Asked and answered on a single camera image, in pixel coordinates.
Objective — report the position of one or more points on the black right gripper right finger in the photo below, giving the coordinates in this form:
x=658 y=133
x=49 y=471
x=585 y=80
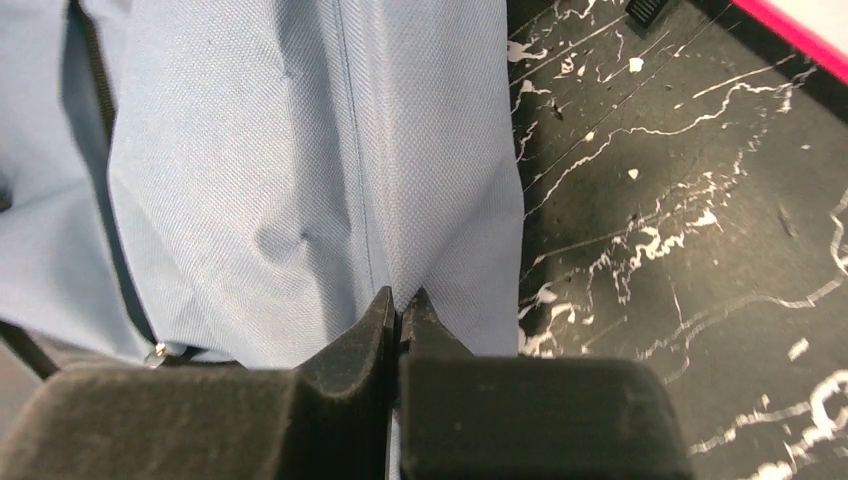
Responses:
x=463 y=416

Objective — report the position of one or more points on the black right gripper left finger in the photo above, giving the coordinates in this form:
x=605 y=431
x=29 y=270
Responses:
x=328 y=418

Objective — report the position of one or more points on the blue student backpack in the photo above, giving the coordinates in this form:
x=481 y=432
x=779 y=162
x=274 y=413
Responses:
x=238 y=179

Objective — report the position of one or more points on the pink framed whiteboard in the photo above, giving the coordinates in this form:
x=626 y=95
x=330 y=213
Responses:
x=818 y=28

